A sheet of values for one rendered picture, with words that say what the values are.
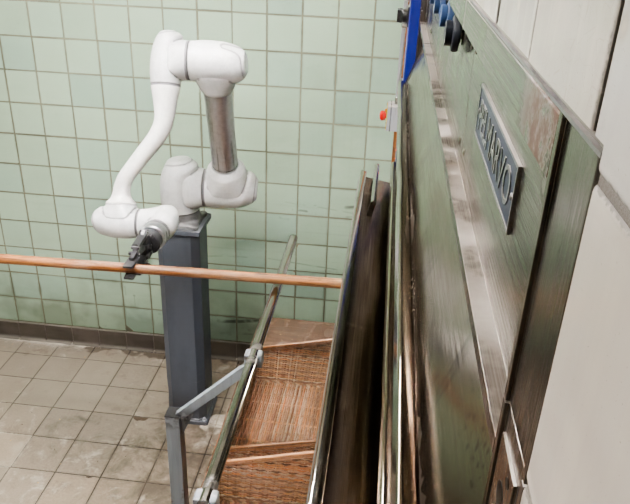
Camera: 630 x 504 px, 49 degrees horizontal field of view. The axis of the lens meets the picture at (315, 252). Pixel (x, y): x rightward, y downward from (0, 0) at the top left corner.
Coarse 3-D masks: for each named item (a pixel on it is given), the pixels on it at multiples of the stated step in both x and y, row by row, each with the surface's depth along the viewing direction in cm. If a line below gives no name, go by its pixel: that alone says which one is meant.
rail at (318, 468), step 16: (352, 224) 183; (352, 240) 174; (352, 256) 166; (352, 272) 159; (336, 336) 134; (336, 352) 129; (336, 368) 125; (336, 384) 121; (320, 432) 109; (320, 448) 106; (320, 464) 103; (320, 480) 100; (320, 496) 97
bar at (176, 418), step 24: (288, 240) 235; (288, 264) 220; (264, 312) 192; (264, 336) 182; (216, 384) 179; (240, 384) 162; (168, 408) 187; (192, 408) 183; (240, 408) 155; (168, 432) 187; (168, 456) 190; (216, 456) 140; (216, 480) 135
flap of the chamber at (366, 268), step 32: (384, 192) 214; (384, 224) 192; (384, 256) 174; (352, 288) 156; (384, 288) 160; (352, 320) 144; (352, 352) 134; (352, 384) 125; (320, 416) 117; (352, 416) 117; (352, 448) 110; (352, 480) 104
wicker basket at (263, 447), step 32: (288, 352) 252; (320, 352) 250; (256, 384) 256; (288, 384) 257; (320, 384) 256; (256, 416) 241; (288, 416) 241; (256, 448) 202; (288, 448) 201; (256, 480) 208
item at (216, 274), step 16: (0, 256) 208; (16, 256) 208; (32, 256) 209; (128, 272) 207; (144, 272) 206; (160, 272) 205; (176, 272) 205; (192, 272) 204; (208, 272) 204; (224, 272) 204; (240, 272) 204; (256, 272) 205
